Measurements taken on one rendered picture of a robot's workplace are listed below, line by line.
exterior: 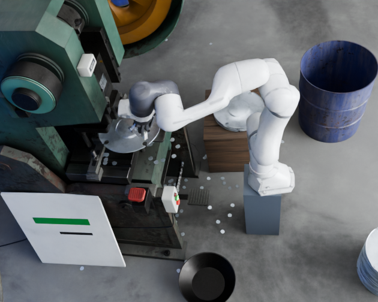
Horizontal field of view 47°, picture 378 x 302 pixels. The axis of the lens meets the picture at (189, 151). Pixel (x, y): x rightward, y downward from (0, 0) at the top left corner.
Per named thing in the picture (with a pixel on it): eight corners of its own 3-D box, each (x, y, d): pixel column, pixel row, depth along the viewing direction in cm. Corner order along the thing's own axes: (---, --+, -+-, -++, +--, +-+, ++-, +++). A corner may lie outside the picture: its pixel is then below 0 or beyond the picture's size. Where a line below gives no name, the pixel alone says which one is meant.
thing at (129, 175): (150, 108, 223) (148, 100, 218) (130, 184, 198) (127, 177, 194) (96, 106, 229) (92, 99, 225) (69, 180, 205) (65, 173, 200)
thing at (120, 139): (87, 126, 204) (87, 124, 204) (138, 93, 212) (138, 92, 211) (119, 164, 189) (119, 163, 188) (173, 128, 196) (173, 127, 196)
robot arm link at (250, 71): (293, 64, 145) (278, 32, 154) (240, 77, 146) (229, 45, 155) (291, 101, 160) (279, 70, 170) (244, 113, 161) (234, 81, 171)
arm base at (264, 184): (293, 163, 216) (295, 147, 204) (295, 196, 205) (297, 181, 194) (248, 162, 219) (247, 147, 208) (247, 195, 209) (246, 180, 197)
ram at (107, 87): (128, 98, 196) (108, 48, 172) (119, 124, 187) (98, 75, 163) (91, 97, 199) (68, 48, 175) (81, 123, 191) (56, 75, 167)
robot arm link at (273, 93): (288, 98, 176) (308, 65, 162) (301, 130, 166) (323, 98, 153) (243, 96, 170) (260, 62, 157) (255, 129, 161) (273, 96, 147)
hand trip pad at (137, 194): (149, 196, 189) (145, 187, 183) (146, 209, 185) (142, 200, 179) (134, 195, 190) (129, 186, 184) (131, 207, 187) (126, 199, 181)
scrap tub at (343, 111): (360, 96, 291) (375, 39, 252) (365, 147, 267) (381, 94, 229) (296, 94, 299) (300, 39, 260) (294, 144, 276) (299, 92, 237)
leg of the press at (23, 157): (188, 242, 248) (156, 151, 175) (184, 262, 242) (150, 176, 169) (40, 228, 267) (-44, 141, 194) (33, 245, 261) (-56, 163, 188)
